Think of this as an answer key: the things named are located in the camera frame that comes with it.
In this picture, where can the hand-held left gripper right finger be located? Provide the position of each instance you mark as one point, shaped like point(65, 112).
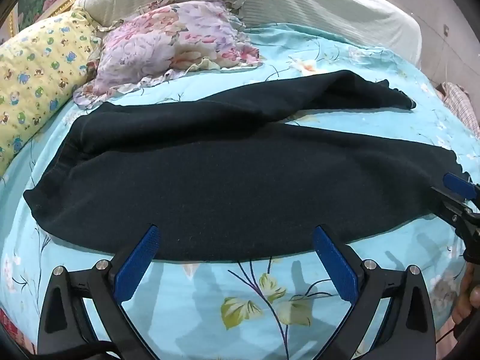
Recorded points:
point(335, 266)

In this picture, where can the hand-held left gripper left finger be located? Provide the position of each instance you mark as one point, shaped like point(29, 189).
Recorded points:
point(137, 262)

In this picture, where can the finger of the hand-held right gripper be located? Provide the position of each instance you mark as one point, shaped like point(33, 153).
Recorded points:
point(459, 185)
point(452, 212)

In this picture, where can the black pants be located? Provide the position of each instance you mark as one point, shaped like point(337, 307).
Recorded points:
point(225, 180)

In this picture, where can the person's right hand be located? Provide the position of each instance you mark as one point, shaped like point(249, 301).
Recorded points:
point(470, 296)

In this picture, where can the blue floral bed sheet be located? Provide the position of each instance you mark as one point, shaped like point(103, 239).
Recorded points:
point(210, 296)

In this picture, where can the plaid cloth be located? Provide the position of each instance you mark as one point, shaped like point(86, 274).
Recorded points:
point(463, 103)

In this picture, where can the red patterned cloth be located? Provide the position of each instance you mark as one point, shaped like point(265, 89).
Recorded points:
point(9, 326)

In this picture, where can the yellow cartoon print pillow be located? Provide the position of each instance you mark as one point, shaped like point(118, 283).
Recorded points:
point(37, 75)

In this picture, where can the pink purple floral pillow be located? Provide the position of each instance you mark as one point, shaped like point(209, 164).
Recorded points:
point(157, 41)

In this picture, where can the white ribbed headboard cover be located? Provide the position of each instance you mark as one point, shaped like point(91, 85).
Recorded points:
point(300, 3)

